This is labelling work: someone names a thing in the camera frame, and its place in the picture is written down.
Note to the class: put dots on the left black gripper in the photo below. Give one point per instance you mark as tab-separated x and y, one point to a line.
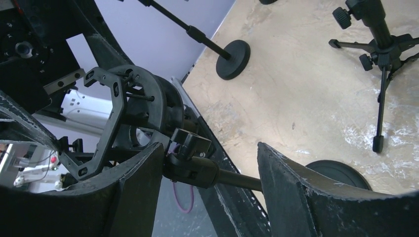
36	61

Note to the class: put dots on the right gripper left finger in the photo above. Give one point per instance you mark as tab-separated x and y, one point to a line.
119	202

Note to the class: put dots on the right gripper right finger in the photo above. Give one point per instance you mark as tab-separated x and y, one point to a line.
303	203

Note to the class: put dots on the black round-base shock-mount stand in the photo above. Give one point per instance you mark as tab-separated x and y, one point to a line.
154	107

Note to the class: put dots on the black tripod shock-mount stand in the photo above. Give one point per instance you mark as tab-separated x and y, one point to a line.
384	50

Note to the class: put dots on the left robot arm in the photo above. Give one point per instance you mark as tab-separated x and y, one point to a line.
39	71

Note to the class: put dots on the black round-base front-left stand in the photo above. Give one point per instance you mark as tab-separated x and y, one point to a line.
232	59

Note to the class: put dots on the black round-base stand with clip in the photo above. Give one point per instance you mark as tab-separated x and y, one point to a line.
267	2

